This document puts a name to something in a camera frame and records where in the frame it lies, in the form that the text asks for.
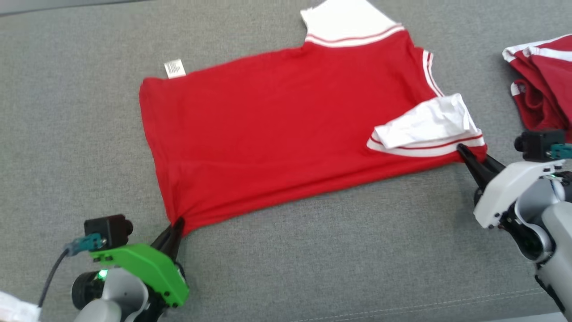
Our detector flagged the red white shorts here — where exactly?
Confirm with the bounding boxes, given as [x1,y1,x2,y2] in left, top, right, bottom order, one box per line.
[502,34,572,135]

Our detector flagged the red white jersey shirt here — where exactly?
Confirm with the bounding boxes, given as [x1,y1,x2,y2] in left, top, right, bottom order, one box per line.
[139,0,488,236]

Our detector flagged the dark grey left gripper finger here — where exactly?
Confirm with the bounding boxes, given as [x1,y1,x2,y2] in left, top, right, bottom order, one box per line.
[167,217,185,263]
[151,223,175,251]

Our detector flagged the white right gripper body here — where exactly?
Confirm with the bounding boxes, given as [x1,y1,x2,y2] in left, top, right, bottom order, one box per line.
[472,160,566,230]

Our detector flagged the white crumpled cloth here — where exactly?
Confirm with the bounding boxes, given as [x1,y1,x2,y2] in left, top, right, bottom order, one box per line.
[0,290,42,322]

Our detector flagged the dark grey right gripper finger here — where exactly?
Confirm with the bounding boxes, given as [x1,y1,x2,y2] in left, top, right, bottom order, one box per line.
[484,154,506,174]
[456,145,495,189]

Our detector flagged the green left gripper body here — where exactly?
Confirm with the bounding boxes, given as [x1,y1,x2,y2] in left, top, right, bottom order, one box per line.
[89,243,190,309]

